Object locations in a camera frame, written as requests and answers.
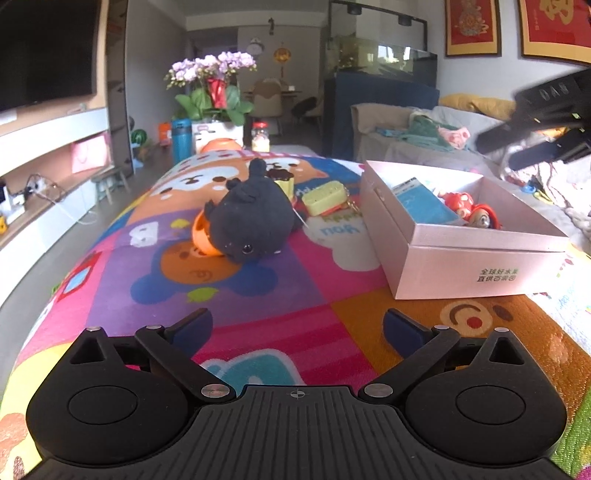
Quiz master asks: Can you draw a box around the red daruma doll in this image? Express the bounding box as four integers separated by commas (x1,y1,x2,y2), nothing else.
467,203,503,230

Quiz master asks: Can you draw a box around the beige dining chair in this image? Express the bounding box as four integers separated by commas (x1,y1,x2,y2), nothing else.
253,79,283,123

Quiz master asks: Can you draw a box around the orange round toy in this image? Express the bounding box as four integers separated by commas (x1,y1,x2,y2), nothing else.
201,138,243,153

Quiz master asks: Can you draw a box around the pink piggy garment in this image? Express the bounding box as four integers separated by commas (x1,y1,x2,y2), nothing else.
438,126,472,151

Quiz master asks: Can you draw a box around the dark blue cabinet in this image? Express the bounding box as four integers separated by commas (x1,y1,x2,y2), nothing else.
323,74,439,162

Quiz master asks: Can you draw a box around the red lid clear jar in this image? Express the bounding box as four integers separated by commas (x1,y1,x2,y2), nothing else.
252,121,271,152

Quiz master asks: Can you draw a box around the yellow cushion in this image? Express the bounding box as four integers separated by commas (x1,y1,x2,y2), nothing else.
438,93,518,121

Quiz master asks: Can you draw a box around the grey knitted blanket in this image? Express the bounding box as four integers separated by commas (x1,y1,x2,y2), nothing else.
566,205,591,250

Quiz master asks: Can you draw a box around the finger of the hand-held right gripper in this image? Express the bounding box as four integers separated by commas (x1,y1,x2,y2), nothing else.
475,118,536,154
510,134,591,171

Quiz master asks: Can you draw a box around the wooden stool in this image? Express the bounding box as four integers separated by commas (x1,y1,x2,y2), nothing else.
91,167,130,204

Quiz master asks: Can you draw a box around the green cloth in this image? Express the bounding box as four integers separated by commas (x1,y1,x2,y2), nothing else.
399,114,455,153

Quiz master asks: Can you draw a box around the red framed wall picture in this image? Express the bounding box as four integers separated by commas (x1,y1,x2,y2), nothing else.
445,0,502,57
517,0,591,63

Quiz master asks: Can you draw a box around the white charger device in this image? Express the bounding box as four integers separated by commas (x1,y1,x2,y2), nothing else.
0,182,26,215

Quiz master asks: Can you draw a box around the glass fish tank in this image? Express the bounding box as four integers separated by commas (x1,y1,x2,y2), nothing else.
325,0,438,86

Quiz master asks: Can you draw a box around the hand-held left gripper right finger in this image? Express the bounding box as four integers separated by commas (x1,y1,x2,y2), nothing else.
358,308,532,403

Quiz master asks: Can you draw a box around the colourful cartoon table mat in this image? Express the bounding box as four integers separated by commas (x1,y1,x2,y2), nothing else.
0,143,591,480

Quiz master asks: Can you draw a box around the pink cardboard box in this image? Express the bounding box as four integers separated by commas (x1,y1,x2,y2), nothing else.
359,160,570,300

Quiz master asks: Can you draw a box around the orange toy ball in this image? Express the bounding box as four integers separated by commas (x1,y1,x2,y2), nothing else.
193,210,222,257

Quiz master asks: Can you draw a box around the potted purple orchid plant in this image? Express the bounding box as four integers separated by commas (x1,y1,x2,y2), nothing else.
165,52,258,153

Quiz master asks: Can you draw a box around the blue thermos bottle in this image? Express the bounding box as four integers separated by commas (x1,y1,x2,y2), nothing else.
172,119,193,163

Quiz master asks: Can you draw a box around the yellow pudding toy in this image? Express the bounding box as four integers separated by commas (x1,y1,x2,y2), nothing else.
270,167,296,201

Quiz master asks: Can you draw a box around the grey sofa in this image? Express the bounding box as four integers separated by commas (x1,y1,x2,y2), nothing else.
351,102,591,259

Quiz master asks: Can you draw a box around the blue ring toy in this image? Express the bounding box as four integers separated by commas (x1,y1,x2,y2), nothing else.
522,178,552,201

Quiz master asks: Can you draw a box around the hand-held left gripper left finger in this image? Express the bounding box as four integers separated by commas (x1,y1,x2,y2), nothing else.
66,307,237,402

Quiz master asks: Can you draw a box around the blue white tissue packet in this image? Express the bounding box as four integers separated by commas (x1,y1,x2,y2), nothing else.
392,178,465,227

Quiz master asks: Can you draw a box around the yellow small case keychain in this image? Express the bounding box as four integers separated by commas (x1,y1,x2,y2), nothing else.
301,181,363,217

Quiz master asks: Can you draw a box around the dark dining chair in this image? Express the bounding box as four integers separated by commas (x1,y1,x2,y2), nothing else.
292,96,324,130

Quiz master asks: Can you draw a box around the white power strip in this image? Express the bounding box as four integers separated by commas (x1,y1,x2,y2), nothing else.
25,174,61,201

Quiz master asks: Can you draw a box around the white wall shelf unit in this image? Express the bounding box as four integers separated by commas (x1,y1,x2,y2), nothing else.
0,106,134,305

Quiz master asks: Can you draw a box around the black plush toy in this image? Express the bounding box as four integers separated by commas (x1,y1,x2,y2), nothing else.
203,158,302,265

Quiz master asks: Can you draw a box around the black television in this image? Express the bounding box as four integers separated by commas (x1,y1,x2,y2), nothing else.
0,0,103,112

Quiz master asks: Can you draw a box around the pink gift bag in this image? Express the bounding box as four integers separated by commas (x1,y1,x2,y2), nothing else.
71,134,113,174

